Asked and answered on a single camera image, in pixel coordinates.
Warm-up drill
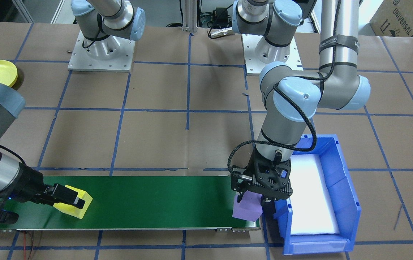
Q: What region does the blue plastic storage bin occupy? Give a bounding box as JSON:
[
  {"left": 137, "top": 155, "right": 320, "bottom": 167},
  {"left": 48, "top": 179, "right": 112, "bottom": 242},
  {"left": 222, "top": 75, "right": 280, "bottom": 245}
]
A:
[{"left": 273, "top": 134, "right": 361, "bottom": 255}]

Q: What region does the aluminium profile post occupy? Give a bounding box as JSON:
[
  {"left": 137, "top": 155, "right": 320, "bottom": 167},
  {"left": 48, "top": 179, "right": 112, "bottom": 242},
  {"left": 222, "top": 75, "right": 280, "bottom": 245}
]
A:
[{"left": 181, "top": 0, "right": 200, "bottom": 34}]

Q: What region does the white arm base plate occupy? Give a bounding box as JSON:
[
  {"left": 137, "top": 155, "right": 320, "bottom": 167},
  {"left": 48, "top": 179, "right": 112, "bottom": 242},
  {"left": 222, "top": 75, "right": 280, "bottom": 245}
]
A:
[
  {"left": 68, "top": 30, "right": 136, "bottom": 73},
  {"left": 241, "top": 33, "right": 304, "bottom": 76}
]

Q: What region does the yellow foam block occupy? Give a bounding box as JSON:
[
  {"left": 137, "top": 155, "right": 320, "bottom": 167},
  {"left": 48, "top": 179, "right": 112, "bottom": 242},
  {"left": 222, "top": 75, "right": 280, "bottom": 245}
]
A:
[{"left": 52, "top": 185, "right": 93, "bottom": 220}]

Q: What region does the green conveyor belt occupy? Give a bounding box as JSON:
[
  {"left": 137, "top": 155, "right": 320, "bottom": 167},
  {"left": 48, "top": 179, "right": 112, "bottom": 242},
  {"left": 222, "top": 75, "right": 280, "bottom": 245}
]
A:
[{"left": 0, "top": 175, "right": 262, "bottom": 232}]

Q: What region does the black power adapter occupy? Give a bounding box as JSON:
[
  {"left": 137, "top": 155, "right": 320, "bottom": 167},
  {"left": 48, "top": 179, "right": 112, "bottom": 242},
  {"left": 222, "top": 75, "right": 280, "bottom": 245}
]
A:
[{"left": 212, "top": 7, "right": 229, "bottom": 23}]

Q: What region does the brown cardboard box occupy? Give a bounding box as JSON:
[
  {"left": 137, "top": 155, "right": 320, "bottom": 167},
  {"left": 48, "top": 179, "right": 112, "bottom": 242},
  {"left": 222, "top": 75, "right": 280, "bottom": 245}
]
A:
[{"left": 369, "top": 0, "right": 413, "bottom": 38}]

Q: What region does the V-shaped metal bar frame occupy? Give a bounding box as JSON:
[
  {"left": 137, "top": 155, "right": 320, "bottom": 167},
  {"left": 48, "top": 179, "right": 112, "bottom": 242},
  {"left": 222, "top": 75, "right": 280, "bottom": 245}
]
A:
[{"left": 0, "top": 0, "right": 35, "bottom": 23}]

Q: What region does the purple foam block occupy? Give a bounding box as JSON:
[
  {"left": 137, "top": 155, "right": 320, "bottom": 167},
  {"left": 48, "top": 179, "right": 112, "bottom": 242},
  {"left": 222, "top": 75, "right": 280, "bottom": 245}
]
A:
[{"left": 232, "top": 191, "right": 263, "bottom": 222}]

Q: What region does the silver cable connector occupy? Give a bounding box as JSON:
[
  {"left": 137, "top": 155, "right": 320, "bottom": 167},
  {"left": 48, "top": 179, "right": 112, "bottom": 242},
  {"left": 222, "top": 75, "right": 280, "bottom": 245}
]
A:
[{"left": 208, "top": 28, "right": 235, "bottom": 39}]

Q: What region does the red conveyor wire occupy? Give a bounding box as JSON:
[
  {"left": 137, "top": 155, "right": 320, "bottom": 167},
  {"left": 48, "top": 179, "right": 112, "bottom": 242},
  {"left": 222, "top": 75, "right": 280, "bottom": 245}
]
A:
[{"left": 21, "top": 230, "right": 36, "bottom": 260}]

